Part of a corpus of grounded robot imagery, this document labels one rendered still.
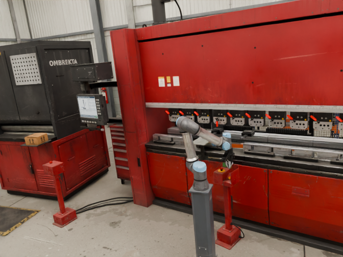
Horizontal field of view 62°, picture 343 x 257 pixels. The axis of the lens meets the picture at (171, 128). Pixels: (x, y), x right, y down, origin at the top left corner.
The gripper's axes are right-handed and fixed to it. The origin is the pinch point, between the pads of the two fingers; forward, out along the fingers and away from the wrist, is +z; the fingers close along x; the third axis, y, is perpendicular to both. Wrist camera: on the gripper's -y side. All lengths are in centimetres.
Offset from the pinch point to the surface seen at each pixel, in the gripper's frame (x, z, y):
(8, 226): 245, 70, -146
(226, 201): 4.2, 38.0, -3.1
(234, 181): -4.9, 13.8, 0.4
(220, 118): 28, -38, 36
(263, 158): -21.9, -0.9, 29.8
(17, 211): 278, 72, -124
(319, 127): -67, -32, 50
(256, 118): -11, -39, 42
